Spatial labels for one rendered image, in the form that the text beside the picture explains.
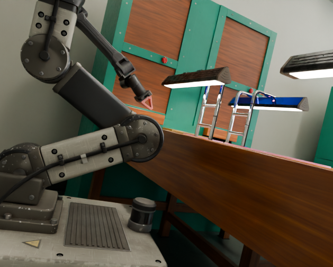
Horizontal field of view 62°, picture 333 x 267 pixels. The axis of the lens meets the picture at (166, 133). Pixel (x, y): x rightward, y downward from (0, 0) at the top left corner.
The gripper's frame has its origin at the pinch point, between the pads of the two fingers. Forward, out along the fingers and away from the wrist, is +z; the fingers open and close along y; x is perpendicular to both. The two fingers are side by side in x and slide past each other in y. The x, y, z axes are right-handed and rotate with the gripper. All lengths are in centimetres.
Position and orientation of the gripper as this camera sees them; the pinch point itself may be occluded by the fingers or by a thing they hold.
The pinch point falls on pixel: (151, 108)
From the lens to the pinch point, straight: 147.9
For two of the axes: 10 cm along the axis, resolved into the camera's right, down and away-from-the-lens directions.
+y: -4.3, -1.3, 8.9
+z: 5.2, 7.7, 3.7
